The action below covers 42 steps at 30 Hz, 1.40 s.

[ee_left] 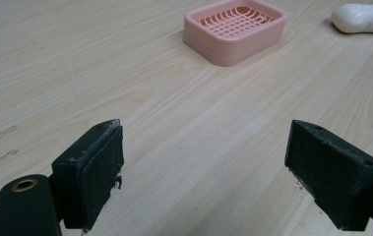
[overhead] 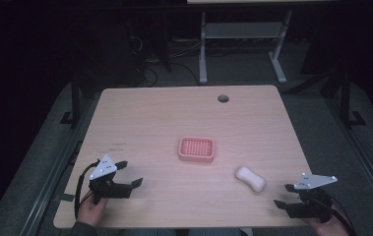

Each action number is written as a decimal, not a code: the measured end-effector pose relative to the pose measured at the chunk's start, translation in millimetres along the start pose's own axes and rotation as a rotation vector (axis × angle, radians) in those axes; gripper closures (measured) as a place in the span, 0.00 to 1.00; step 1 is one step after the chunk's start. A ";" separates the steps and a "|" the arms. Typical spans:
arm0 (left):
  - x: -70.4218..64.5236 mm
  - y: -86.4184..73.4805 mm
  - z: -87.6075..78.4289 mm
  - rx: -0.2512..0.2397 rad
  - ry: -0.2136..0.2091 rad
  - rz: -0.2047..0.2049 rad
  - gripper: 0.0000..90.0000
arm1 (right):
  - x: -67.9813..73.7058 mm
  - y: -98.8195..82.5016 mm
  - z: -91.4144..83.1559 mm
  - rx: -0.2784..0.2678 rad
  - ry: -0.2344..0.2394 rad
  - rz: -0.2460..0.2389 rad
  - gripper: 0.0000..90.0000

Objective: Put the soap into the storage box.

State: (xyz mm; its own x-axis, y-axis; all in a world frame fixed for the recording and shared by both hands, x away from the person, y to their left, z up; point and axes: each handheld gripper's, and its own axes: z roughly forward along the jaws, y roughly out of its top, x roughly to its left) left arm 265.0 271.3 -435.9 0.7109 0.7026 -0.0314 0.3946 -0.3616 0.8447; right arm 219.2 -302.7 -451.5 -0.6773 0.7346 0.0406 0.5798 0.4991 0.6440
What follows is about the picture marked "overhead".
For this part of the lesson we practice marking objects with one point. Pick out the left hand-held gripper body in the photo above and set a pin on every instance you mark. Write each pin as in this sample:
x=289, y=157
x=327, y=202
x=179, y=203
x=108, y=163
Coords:
x=108, y=190

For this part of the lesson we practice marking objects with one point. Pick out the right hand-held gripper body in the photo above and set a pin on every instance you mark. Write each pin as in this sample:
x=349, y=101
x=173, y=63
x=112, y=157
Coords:
x=312, y=206

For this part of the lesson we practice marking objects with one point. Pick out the white soap bar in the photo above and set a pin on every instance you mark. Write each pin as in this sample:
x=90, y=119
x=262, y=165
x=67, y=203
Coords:
x=250, y=178

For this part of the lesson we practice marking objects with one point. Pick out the pink soap dish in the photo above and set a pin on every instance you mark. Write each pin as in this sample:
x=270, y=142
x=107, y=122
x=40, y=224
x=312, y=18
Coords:
x=196, y=149

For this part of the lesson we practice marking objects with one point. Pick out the person's left hand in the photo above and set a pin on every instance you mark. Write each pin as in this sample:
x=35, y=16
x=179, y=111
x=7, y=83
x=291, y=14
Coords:
x=89, y=211

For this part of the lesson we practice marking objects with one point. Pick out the person's right hand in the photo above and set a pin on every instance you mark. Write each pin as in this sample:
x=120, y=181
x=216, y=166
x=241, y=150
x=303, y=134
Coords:
x=333, y=227

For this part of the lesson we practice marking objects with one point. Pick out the black metal stand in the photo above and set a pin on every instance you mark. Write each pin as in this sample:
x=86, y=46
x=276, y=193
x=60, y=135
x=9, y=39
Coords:
x=346, y=98
x=75, y=101

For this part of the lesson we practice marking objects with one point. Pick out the grey metal rail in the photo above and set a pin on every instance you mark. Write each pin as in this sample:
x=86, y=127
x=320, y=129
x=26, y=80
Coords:
x=361, y=154
x=54, y=170

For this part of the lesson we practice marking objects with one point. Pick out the white metal desk frame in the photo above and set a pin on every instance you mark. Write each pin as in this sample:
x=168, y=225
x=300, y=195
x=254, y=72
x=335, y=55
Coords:
x=243, y=30

